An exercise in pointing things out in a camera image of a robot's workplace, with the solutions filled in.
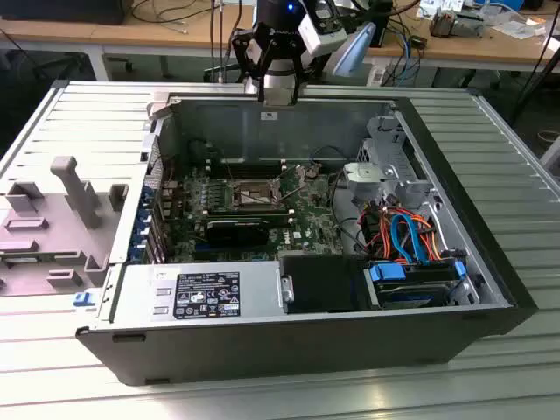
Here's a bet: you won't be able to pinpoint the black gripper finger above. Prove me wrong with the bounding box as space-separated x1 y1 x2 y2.
230 28 270 105
267 38 306 105

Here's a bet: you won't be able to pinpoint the black RAM slot bank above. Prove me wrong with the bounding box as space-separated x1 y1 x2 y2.
206 205 295 220
205 157 288 179

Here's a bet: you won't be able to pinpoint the metal socket cover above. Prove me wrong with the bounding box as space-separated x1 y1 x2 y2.
267 164 310 201

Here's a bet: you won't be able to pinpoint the CPU socket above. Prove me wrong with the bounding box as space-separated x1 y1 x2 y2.
229 176 285 210

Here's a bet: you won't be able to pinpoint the CPU cooler heat sink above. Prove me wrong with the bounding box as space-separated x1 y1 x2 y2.
429 9 459 39

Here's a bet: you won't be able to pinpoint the black plastic bay cover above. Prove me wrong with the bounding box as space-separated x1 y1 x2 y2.
278 254 372 314

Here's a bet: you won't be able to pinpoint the black upright box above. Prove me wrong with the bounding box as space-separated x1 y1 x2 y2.
367 0 395 48

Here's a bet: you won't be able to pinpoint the silver metal drive cage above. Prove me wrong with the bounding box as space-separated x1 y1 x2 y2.
343 112 441 209

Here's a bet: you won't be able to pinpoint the wooden desk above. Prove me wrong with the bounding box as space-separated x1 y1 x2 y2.
0 0 560 84

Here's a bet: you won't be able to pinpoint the white printed box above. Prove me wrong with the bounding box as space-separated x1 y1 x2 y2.
418 0 466 19

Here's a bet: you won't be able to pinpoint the green motherboard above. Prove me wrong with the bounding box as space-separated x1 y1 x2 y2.
159 162 347 266

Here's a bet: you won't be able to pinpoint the black graphics card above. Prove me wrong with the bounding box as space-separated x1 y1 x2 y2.
204 218 271 247

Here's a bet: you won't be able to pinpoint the silver metal device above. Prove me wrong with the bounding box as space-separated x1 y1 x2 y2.
454 11 487 39

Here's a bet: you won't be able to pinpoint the large black box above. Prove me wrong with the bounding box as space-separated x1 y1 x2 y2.
0 0 135 26

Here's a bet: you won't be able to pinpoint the black office chair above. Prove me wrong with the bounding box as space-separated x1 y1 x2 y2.
0 48 98 132

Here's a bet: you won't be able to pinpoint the white papers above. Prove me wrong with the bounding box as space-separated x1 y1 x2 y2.
489 16 550 41

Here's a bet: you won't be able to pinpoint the black stand leg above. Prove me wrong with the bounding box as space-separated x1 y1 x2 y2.
509 37 560 126

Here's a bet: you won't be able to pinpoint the silver power supply unit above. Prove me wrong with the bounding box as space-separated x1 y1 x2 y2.
98 261 290 324

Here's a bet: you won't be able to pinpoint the hard disk in blue carrier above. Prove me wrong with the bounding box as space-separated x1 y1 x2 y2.
362 259 473 311

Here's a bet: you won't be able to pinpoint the grey parts rack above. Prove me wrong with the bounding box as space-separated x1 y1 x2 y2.
0 155 131 299

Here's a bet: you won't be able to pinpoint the black and silver PC case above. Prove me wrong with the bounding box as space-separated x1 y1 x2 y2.
74 80 539 387

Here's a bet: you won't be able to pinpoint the green RAM stick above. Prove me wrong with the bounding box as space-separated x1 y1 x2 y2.
0 255 45 266

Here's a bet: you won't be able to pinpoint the black hanging cable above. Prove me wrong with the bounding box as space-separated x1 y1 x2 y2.
208 0 218 84
220 0 244 84

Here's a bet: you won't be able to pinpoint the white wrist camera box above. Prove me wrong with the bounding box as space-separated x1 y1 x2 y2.
298 0 347 58

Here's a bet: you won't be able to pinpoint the thin black wire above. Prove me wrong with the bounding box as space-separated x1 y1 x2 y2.
311 145 349 170

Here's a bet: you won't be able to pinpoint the blue cable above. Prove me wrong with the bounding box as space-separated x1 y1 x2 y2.
400 21 424 87

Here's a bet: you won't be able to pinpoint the silver metal bracket plate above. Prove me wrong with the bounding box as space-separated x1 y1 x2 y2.
342 160 399 193

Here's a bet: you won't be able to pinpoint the orange and red wire bundle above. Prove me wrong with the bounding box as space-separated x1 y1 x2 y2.
357 204 441 263

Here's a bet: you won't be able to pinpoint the blue flat wire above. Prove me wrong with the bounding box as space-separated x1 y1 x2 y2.
388 212 434 267

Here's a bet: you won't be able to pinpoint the white furniture frame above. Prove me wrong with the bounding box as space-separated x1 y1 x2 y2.
540 130 560 179

